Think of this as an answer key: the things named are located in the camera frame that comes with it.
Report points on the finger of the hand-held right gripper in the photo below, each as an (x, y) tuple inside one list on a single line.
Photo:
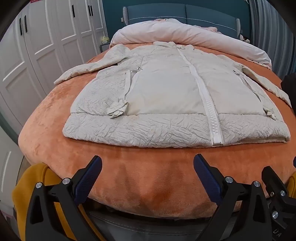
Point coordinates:
[(275, 178)]

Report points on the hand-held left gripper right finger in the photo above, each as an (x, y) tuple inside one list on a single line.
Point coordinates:
[(207, 179)]

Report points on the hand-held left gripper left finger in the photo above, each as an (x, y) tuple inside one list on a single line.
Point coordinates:
[(89, 178)]

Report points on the white puffer jacket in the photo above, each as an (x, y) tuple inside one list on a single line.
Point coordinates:
[(171, 92)]

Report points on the orange plush blanket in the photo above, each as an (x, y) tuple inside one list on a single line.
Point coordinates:
[(148, 176)]

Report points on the grey nightstand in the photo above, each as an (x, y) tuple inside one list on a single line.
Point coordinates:
[(104, 48)]

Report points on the white panelled wardrobe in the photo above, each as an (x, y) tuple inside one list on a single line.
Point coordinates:
[(44, 51)]

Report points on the small plush toy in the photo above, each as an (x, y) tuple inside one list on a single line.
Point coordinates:
[(244, 38)]

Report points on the grey striped curtain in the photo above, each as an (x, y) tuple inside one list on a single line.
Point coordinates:
[(270, 30)]

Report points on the pale pink duvet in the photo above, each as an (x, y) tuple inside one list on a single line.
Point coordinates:
[(185, 32)]

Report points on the blue bed headboard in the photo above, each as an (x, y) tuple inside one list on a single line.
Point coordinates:
[(182, 14)]

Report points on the grey bed frame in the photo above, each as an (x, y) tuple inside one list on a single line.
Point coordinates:
[(150, 228)]

